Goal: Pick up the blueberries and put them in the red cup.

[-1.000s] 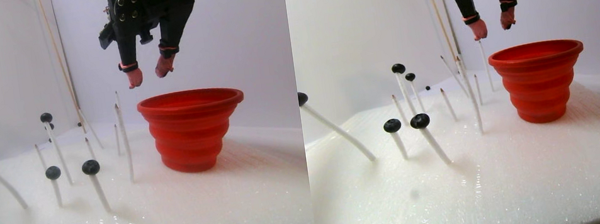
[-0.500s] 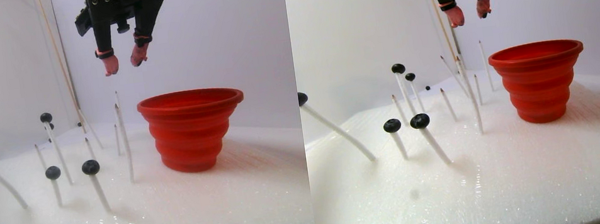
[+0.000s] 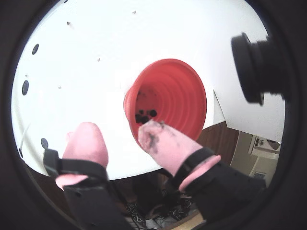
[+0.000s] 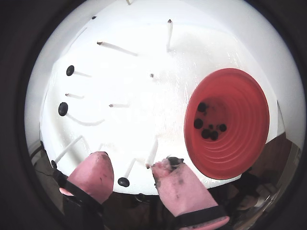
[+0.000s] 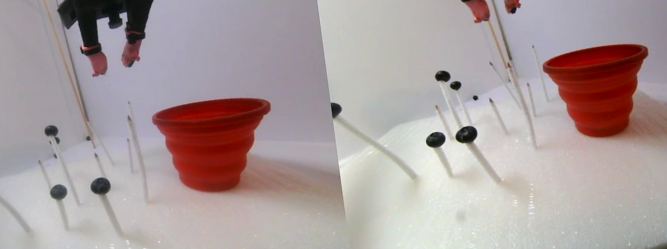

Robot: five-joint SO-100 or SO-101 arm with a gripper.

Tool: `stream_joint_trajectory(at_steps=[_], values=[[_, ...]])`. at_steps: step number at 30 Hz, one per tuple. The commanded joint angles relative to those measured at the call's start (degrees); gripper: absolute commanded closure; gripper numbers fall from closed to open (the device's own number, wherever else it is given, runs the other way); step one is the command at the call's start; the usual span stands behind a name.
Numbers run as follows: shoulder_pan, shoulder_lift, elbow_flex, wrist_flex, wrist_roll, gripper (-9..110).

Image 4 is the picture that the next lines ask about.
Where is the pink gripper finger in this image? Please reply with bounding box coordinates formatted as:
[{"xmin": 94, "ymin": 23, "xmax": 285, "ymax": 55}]
[
  {"xmin": 52, "ymin": 150, "xmax": 114, "ymax": 230},
  {"xmin": 150, "ymin": 157, "xmax": 235, "ymax": 230}
]

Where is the red collapsible cup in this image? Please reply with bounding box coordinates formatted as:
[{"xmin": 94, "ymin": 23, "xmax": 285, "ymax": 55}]
[{"xmin": 184, "ymin": 68, "xmax": 270, "ymax": 180}]

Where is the white foam board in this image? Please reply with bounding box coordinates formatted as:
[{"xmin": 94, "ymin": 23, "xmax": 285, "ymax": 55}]
[{"xmin": 39, "ymin": 14, "xmax": 287, "ymax": 196}]

